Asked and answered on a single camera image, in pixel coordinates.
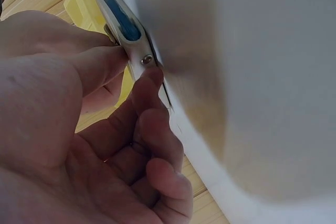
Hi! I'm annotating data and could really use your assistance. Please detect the person's left hand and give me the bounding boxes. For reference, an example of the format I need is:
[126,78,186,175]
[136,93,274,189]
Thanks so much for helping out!
[0,10,194,224]

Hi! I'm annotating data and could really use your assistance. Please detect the white and blue thread snips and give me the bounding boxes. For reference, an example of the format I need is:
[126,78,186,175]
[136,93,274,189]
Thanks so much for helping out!
[93,0,174,112]

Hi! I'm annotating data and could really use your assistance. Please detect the yellow plastic box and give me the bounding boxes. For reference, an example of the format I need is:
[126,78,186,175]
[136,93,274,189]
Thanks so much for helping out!
[57,0,135,110]

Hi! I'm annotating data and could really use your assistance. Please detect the white cloth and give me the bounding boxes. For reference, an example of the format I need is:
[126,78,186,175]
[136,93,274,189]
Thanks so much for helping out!
[86,0,336,224]

